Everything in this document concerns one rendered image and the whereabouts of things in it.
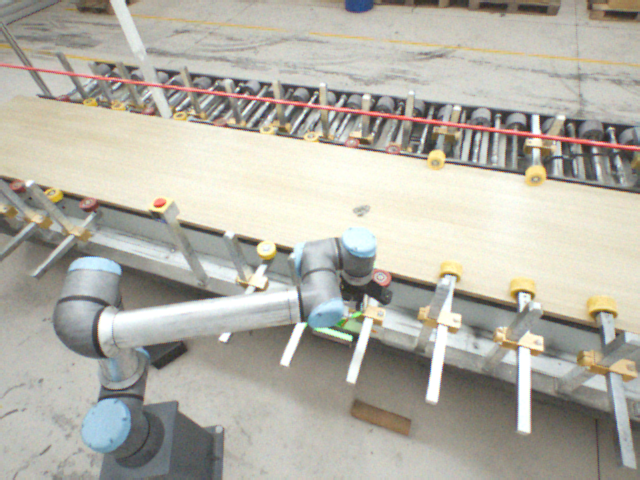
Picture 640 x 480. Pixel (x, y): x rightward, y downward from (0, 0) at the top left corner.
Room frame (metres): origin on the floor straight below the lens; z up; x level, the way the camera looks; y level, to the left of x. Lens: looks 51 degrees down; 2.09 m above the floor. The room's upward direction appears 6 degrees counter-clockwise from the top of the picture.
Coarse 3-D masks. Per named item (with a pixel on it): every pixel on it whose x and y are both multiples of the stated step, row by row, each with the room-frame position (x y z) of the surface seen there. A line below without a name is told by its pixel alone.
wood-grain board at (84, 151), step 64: (0, 128) 2.21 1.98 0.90; (64, 128) 2.13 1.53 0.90; (128, 128) 2.05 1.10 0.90; (192, 128) 1.97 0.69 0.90; (64, 192) 1.51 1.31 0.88; (128, 192) 1.44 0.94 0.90; (192, 192) 1.38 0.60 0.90; (256, 192) 1.33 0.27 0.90; (320, 192) 1.29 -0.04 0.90; (384, 192) 1.24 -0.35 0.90; (448, 192) 1.19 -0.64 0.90; (512, 192) 1.15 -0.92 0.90; (576, 192) 1.11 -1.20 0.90; (384, 256) 0.86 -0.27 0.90; (448, 256) 0.83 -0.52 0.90; (512, 256) 0.80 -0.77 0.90; (576, 256) 0.76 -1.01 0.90; (576, 320) 0.51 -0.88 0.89
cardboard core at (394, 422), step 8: (360, 408) 0.49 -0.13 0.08; (368, 408) 0.49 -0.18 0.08; (376, 408) 0.49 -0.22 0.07; (360, 416) 0.46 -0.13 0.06; (368, 416) 0.45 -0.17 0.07; (376, 416) 0.45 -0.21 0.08; (384, 416) 0.44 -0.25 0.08; (392, 416) 0.44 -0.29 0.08; (400, 416) 0.44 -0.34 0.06; (376, 424) 0.42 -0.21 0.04; (384, 424) 0.41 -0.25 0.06; (392, 424) 0.40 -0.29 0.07; (400, 424) 0.40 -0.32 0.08; (408, 424) 0.40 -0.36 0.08; (400, 432) 0.37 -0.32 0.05; (408, 432) 0.36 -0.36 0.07
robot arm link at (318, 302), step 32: (288, 288) 0.46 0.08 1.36; (320, 288) 0.45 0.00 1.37; (64, 320) 0.41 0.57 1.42; (96, 320) 0.40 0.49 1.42; (128, 320) 0.40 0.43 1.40; (160, 320) 0.40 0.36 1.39; (192, 320) 0.39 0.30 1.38; (224, 320) 0.39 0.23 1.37; (256, 320) 0.39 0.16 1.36; (288, 320) 0.39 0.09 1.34; (320, 320) 0.38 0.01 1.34; (96, 352) 0.34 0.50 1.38
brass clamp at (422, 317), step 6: (426, 306) 0.58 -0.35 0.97; (420, 312) 0.56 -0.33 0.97; (426, 312) 0.56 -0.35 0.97; (444, 312) 0.55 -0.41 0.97; (420, 318) 0.54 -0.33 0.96; (426, 318) 0.54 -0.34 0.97; (438, 318) 0.53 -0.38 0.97; (444, 318) 0.53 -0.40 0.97; (450, 318) 0.53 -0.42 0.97; (426, 324) 0.53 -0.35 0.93; (432, 324) 0.52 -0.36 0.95; (438, 324) 0.52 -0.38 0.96; (444, 324) 0.51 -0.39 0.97; (450, 324) 0.50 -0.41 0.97; (456, 324) 0.50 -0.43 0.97; (450, 330) 0.50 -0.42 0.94; (456, 330) 0.49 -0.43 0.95
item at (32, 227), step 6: (60, 204) 1.47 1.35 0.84; (48, 216) 1.40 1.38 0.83; (30, 228) 1.30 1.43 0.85; (36, 228) 1.32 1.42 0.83; (18, 234) 1.27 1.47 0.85; (24, 234) 1.27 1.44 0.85; (30, 234) 1.28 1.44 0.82; (12, 240) 1.23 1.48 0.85; (18, 240) 1.23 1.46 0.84; (24, 240) 1.25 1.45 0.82; (6, 246) 1.19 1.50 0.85; (12, 246) 1.20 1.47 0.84; (18, 246) 1.21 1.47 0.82; (0, 252) 1.16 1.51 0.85; (6, 252) 1.17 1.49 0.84; (0, 258) 1.13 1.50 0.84
